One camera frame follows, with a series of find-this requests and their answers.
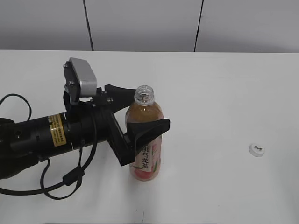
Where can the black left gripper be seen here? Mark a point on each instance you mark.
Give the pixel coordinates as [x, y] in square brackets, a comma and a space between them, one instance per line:
[104, 126]

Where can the white bottle cap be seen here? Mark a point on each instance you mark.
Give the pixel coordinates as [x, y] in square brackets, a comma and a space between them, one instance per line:
[256, 150]

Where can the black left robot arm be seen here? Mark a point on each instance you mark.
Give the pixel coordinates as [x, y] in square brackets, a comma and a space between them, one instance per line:
[23, 144]

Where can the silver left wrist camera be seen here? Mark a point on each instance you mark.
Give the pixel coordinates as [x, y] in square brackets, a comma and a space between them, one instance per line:
[81, 81]

